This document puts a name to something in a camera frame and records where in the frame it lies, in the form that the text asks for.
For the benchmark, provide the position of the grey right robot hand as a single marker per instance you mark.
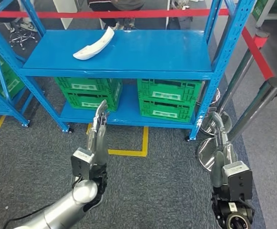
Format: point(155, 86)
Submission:
point(229, 155)

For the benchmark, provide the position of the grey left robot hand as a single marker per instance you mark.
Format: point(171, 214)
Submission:
point(101, 145)

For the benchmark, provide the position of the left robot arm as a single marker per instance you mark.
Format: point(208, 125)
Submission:
point(67, 205)

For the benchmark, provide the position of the white curved plastic part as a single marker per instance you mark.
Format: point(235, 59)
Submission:
point(93, 49)

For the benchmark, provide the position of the blue metal shelf rack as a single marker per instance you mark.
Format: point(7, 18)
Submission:
point(0, 107)
point(141, 53)

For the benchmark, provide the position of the green plastic folding crate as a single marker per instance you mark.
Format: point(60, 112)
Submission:
point(85, 94)
point(167, 101)
point(7, 82)

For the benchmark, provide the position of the red barrier belt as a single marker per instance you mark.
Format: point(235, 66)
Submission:
point(81, 14)
point(258, 53)

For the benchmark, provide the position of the person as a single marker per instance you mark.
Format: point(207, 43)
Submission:
point(26, 25)
point(119, 4)

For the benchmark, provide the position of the dark grey bag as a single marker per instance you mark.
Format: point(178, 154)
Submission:
point(178, 23)

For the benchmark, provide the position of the white desk panel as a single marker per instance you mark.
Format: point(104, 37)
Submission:
point(64, 6)

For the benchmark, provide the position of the black stool chrome base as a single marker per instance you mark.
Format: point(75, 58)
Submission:
point(21, 39)

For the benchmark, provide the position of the white desk leg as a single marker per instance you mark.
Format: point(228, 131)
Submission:
point(167, 22)

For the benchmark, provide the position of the stacked green crates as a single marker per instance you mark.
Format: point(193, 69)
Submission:
point(260, 8)

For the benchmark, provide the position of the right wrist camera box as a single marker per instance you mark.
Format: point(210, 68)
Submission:
point(238, 181)

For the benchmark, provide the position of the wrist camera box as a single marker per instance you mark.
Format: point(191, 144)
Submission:
point(238, 181)
point(81, 164)

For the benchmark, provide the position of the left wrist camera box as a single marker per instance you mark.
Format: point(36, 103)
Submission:
point(81, 164)

